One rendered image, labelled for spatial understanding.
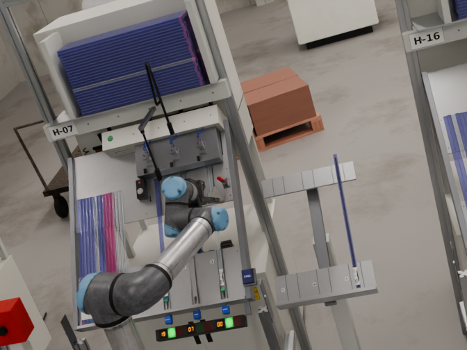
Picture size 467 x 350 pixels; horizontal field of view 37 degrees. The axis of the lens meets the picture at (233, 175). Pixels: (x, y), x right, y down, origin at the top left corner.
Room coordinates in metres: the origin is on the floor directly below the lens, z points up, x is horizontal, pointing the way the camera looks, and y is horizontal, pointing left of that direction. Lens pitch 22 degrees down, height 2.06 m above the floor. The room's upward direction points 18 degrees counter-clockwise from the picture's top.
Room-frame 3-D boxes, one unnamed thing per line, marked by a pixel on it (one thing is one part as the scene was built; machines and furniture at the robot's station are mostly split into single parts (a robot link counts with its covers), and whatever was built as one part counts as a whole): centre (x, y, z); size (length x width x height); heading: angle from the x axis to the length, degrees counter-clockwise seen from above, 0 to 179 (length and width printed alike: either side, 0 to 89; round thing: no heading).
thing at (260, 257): (2.83, 0.26, 0.31); 0.70 x 0.65 x 0.62; 76
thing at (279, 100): (5.67, -0.25, 0.20); 1.17 x 0.85 x 0.41; 88
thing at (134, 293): (1.80, 0.23, 1.14); 0.49 x 0.11 x 0.12; 146
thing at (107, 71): (2.70, 0.23, 1.52); 0.51 x 0.13 x 0.27; 76
